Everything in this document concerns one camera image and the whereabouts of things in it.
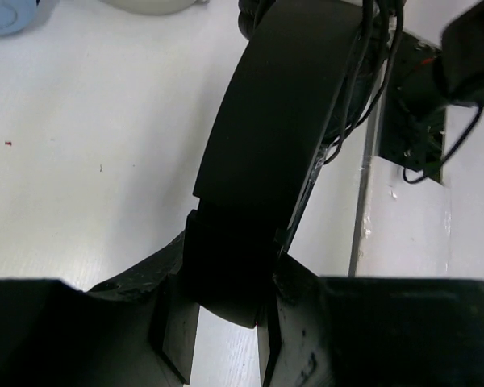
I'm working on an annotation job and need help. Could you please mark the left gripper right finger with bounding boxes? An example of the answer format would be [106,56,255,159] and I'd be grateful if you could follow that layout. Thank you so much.
[257,254,335,386]

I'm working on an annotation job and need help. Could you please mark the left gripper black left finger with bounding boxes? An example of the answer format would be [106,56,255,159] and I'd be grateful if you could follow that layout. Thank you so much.
[89,232,199,385]

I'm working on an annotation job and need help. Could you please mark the black wired headphones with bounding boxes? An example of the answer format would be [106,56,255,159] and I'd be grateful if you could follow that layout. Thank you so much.
[184,1,404,328]

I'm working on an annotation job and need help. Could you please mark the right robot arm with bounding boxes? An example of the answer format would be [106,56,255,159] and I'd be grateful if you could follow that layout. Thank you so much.
[398,1,484,116]

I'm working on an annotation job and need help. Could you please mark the grey white headphones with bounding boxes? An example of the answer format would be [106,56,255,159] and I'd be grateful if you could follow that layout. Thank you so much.
[102,0,210,16]

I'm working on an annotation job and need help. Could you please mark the pink blue cat-ear headphones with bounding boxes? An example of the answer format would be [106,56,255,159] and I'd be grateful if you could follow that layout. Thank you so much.
[0,0,40,36]

